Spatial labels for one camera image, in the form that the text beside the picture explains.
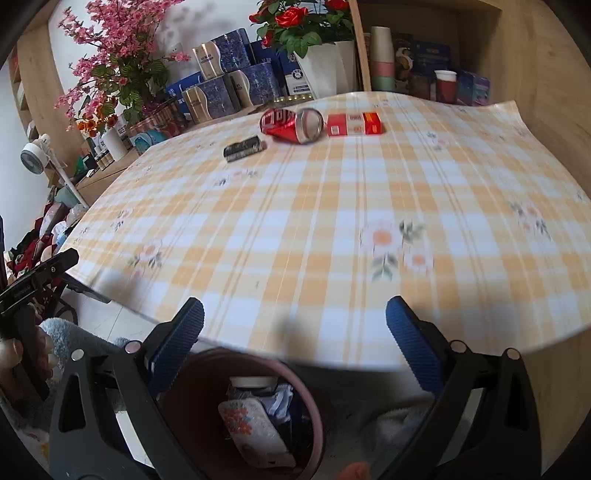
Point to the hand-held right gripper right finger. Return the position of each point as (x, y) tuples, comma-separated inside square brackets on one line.
[(413, 341)]

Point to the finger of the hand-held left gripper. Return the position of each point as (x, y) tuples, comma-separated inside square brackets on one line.
[(87, 290), (55, 266)]

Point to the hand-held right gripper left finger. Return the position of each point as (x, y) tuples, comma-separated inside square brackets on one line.
[(178, 344)]

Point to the brown plastic bin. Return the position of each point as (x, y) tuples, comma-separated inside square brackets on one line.
[(203, 369)]

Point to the white floral packet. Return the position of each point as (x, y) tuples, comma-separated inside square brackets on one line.
[(254, 429)]

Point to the silver wrapper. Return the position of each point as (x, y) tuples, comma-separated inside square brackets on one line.
[(279, 401)]

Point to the red cigarette pack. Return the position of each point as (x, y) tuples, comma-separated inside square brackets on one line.
[(355, 124)]

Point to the person's left hand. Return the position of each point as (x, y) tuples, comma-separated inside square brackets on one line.
[(9, 355)]

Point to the red checkered clothes pile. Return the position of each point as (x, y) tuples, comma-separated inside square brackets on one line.
[(27, 249)]

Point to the person's left fleece leg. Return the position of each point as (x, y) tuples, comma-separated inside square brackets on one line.
[(78, 334)]

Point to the person's fleece leg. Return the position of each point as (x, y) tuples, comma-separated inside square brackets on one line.
[(78, 334), (397, 424)]

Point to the person's right fleece leg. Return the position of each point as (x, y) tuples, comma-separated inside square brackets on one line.
[(397, 424)]

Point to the white desk fan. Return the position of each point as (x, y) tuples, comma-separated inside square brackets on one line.
[(34, 159)]

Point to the row of small bottles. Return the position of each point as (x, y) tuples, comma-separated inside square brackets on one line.
[(101, 154)]

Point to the orange flowers white vase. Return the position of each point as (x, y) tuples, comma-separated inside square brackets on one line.
[(114, 143)]

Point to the yellow plaid tablecloth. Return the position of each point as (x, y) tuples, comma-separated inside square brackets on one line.
[(323, 207)]

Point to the brown wavy basket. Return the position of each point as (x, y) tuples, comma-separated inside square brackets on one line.
[(152, 134)]

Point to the flat blue carton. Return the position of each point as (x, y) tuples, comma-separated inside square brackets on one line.
[(182, 85)]

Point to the gold and blue gift box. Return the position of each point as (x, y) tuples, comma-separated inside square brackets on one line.
[(258, 85), (226, 53), (210, 101)]

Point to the pink blossom arrangement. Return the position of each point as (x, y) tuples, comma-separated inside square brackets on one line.
[(120, 46)]

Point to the red paper cup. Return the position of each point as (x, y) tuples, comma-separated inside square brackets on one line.
[(445, 87)]

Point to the small blue box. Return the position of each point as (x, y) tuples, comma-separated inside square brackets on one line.
[(473, 87)]

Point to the stack of pastel cups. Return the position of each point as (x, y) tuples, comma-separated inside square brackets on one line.
[(382, 60)]

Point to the dark blue shelf box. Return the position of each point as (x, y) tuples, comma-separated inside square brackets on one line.
[(431, 57)]

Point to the red rose plant white pot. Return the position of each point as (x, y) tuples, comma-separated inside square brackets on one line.
[(323, 69)]

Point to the blue and white box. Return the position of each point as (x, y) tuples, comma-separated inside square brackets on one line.
[(295, 76)]

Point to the wooden shelf unit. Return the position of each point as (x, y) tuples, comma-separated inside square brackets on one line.
[(475, 27)]

